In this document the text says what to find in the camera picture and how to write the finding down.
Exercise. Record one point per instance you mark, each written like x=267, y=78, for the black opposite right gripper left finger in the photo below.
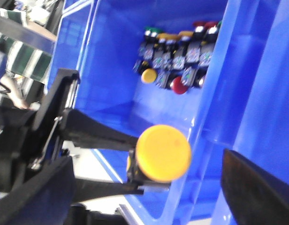
x=93, y=189

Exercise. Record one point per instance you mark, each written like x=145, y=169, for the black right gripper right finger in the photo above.
x=253, y=195

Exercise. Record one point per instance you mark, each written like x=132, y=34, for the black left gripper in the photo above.
x=46, y=198

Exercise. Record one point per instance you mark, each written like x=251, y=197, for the yellow push button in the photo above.
x=162, y=155

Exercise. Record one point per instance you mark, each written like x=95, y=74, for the blue bin with buttons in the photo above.
x=104, y=41

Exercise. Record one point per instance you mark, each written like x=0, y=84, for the empty blue plastic bin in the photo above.
x=249, y=111

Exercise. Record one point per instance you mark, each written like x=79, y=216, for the green striped cloth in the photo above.
x=23, y=59

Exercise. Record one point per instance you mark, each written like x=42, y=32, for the yellow button lying in bin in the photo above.
x=149, y=76

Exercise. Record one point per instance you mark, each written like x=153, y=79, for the red button lying in bin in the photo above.
x=177, y=87

